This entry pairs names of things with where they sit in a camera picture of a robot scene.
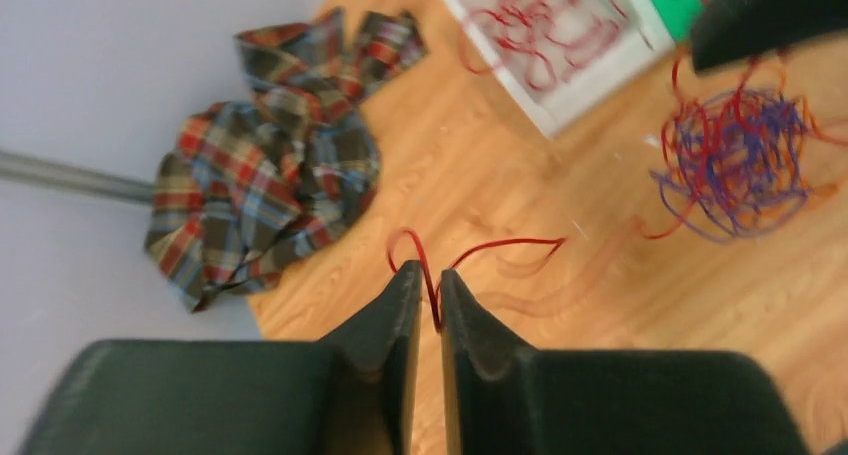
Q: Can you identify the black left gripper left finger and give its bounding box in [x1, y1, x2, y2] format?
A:
[20, 260, 422, 454]

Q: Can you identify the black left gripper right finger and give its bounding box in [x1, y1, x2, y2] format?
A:
[441, 271, 809, 454]

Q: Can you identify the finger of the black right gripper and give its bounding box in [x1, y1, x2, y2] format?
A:
[688, 0, 847, 73]

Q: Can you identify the coloured cable bundle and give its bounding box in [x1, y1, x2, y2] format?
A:
[639, 47, 848, 245]

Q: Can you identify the red cable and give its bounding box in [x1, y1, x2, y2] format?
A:
[386, 227, 568, 334]

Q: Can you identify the white plastic bin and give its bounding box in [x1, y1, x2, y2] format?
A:
[442, 0, 674, 138]

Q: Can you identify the plaid cloth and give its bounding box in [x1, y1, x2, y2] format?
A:
[144, 8, 427, 312]

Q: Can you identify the left aluminium corner post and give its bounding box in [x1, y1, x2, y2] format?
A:
[1, 150, 153, 205]

